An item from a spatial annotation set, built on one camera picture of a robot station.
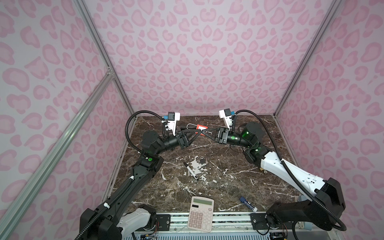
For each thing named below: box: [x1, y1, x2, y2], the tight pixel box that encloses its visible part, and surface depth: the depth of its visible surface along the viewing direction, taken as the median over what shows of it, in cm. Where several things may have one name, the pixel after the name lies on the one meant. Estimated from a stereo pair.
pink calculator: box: [187, 196, 215, 233], surface depth 76 cm
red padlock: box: [186, 123, 209, 132], surface depth 62 cm
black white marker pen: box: [183, 161, 199, 181], surface depth 92 cm
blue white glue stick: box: [239, 196, 258, 213], surface depth 78 cm
